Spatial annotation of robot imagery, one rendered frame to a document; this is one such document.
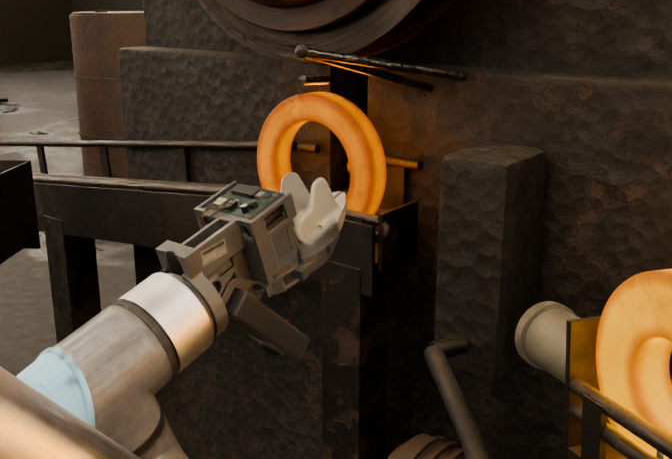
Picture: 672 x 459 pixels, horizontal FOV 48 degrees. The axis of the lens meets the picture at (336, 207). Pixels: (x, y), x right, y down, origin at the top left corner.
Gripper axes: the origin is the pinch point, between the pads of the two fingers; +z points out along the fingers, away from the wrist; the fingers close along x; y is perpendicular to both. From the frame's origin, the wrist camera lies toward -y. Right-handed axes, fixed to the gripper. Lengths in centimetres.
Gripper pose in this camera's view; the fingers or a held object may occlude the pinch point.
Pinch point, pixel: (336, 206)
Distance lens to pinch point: 75.2
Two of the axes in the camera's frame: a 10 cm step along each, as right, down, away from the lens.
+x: -7.8, -1.7, 6.0
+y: -1.9, -8.5, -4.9
